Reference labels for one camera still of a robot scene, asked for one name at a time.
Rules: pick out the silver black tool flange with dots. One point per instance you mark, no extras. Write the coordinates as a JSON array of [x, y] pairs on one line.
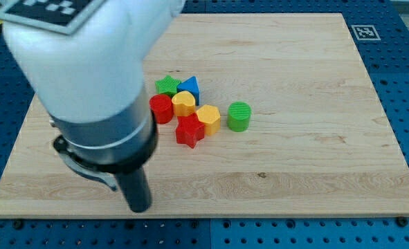
[[110, 147]]

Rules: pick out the fiducial marker on arm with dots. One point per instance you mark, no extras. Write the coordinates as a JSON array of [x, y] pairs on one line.
[[58, 16]]

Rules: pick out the red star block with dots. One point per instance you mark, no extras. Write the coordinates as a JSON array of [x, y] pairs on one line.
[[189, 130]]

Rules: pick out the red cylinder block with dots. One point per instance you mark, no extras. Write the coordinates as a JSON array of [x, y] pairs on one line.
[[161, 106]]

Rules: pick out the blue triangle block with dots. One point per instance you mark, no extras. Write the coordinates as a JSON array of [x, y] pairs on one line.
[[191, 85]]

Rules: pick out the wooden board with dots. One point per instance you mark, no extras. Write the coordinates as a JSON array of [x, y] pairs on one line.
[[319, 143]]

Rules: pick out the green star block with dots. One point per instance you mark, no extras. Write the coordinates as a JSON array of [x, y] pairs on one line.
[[167, 86]]

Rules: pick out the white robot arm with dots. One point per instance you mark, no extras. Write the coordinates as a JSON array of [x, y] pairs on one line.
[[84, 60]]

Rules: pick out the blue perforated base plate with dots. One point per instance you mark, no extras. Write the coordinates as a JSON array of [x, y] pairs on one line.
[[387, 62]]

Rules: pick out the green cylinder block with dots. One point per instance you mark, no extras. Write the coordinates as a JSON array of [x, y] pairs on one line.
[[239, 115]]

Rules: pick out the yellow hexagon block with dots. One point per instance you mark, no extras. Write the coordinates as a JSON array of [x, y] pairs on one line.
[[210, 116]]

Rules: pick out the fiducial marker on table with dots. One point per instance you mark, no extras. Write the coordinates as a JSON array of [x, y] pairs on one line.
[[365, 33]]

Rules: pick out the yellow heart block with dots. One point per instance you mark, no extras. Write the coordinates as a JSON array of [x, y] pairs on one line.
[[183, 103]]

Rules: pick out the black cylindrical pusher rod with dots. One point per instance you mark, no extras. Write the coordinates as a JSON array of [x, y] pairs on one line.
[[135, 189]]

